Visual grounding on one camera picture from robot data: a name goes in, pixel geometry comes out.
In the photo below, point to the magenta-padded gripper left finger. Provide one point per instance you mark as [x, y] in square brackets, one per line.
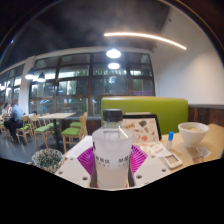
[74, 171]

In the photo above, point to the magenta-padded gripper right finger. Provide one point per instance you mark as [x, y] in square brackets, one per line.
[146, 168]

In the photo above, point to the clear black-capped water bottle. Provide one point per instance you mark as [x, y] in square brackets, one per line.
[112, 160]

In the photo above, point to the white printed leaflet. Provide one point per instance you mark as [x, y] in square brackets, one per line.
[151, 148]

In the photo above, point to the small white square device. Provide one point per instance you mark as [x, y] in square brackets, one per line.
[172, 161]

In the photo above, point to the speckled patterned ceramic mug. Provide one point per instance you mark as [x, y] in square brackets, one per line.
[47, 159]

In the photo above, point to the small blue-capped white tube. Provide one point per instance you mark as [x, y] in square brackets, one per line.
[170, 140]

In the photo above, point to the black laptop with stickers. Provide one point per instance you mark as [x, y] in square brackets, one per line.
[143, 128]

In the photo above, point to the wooden chairs with green seats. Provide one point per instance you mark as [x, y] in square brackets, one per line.
[45, 128]

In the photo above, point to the light wooden dining table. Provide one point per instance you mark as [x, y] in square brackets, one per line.
[56, 116]

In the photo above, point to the white ceramic bowl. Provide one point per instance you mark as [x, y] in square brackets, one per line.
[193, 133]

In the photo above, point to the green upholstered booth bench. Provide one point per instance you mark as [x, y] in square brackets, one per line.
[170, 111]

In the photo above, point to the person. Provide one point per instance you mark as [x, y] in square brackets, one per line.
[4, 109]
[15, 118]

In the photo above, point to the round pendant lamps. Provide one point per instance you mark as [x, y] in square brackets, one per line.
[113, 53]

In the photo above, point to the curved linear ceiling light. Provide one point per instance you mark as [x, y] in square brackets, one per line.
[146, 36]

